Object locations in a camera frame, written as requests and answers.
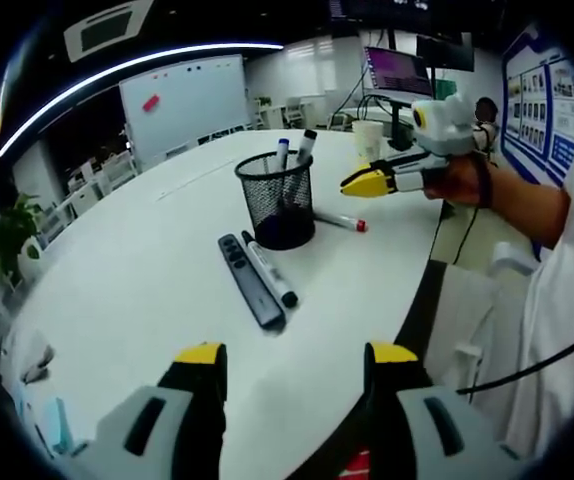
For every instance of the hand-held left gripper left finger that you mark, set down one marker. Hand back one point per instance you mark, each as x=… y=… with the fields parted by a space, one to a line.
x=192 y=400

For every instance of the pink whiteboard eraser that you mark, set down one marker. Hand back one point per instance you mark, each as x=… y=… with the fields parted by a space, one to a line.
x=150 y=102

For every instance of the dark markers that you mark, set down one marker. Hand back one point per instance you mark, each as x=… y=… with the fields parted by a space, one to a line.
x=249 y=280

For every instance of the long curved ceiling light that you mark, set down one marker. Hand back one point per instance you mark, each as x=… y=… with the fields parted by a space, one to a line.
x=207 y=49

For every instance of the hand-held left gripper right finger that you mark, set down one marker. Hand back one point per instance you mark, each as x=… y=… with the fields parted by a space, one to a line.
x=392 y=395

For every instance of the small potted plant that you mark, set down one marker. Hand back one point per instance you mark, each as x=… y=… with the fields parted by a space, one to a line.
x=263 y=101

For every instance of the blue notepad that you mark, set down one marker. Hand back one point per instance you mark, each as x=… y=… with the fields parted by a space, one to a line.
x=57 y=425

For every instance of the large rolling whiteboard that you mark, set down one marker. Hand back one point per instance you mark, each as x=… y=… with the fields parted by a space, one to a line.
x=192 y=105

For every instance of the black desktop monitor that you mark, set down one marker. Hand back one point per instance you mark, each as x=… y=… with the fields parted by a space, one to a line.
x=444 y=52

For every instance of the open laptop purple screen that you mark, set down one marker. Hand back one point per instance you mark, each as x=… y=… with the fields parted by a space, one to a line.
x=399 y=70

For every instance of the white office chair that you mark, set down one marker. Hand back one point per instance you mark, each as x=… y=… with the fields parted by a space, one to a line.
x=294 y=111

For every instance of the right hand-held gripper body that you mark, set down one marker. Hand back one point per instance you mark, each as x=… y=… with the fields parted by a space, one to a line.
x=449 y=127

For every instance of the clear plastic bag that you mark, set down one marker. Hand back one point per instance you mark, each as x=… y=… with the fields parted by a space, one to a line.
x=34 y=362

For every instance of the black mesh pen holder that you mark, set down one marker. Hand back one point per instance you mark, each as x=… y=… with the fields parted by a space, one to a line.
x=277 y=215

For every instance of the green potted plant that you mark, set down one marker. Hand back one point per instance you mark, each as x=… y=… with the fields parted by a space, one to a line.
x=14 y=225

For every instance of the person's right hand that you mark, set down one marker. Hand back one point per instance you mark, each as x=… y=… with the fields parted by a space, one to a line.
x=459 y=180

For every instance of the red whiteboard marker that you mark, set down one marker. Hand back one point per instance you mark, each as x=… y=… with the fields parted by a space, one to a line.
x=339 y=220

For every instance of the blue whiteboard marker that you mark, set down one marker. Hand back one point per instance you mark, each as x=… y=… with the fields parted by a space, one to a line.
x=283 y=150

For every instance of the ceiling air conditioner vent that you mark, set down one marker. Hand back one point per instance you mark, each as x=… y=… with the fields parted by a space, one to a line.
x=107 y=30

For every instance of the black whiteboard marker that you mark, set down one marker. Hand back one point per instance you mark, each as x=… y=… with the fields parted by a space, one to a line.
x=269 y=270
x=307 y=142

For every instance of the person's white shirt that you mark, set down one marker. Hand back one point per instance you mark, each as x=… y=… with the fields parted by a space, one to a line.
x=567 y=300

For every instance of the hanging dark display screen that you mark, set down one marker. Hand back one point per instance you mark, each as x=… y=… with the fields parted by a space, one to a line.
x=367 y=7

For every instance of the blue wall poster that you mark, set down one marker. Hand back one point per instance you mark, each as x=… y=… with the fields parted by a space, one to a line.
x=542 y=100

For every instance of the white standing desk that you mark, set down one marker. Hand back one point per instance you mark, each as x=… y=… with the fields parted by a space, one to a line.
x=401 y=125

